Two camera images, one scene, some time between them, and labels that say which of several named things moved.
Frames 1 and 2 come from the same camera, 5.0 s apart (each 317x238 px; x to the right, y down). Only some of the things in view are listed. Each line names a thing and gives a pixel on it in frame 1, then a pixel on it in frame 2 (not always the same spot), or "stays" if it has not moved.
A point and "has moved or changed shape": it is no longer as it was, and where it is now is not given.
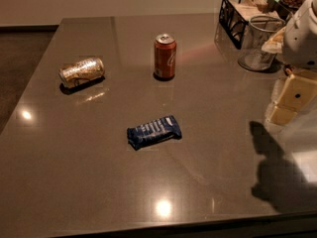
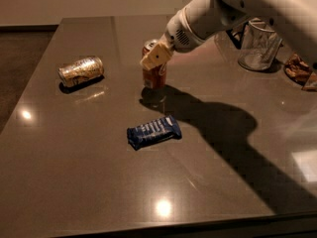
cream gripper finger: [296, 94] -> [158, 54]
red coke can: [164, 57] has moved or changed shape
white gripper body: [301, 44] -> [179, 34]
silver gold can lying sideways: [78, 71] stays
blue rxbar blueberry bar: [154, 133] stays
